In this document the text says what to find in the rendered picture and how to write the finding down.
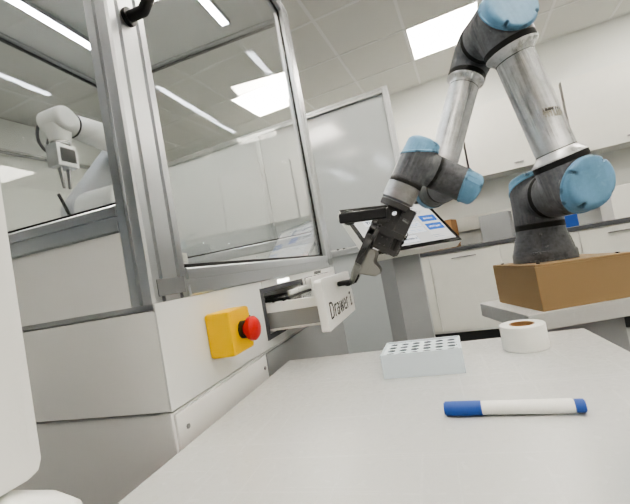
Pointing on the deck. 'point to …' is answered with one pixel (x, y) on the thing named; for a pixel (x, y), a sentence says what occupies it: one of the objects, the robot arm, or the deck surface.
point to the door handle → (136, 12)
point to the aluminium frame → (137, 201)
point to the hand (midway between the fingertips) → (353, 276)
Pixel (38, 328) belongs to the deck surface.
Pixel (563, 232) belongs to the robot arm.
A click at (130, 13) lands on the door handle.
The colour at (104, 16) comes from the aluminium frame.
